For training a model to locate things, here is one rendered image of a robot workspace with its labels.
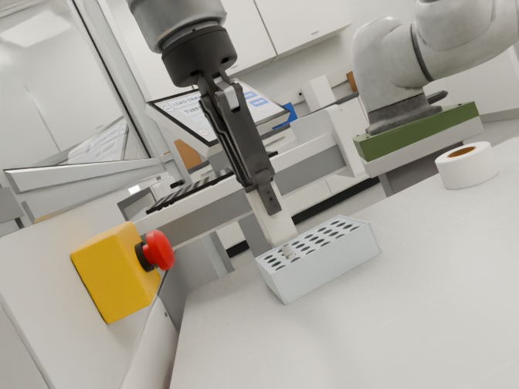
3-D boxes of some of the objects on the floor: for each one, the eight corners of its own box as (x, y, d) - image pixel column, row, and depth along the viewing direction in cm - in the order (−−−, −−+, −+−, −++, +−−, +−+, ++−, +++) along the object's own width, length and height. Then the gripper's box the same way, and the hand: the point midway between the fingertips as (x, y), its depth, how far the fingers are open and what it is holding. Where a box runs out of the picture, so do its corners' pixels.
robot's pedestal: (524, 329, 134) (442, 113, 123) (585, 390, 105) (485, 113, 94) (434, 358, 139) (348, 153, 129) (469, 424, 110) (361, 166, 100)
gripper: (235, -3, 36) (338, 234, 40) (215, 47, 51) (292, 218, 54) (156, 27, 35) (269, 270, 38) (160, 70, 50) (242, 243, 53)
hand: (270, 212), depth 46 cm, fingers closed
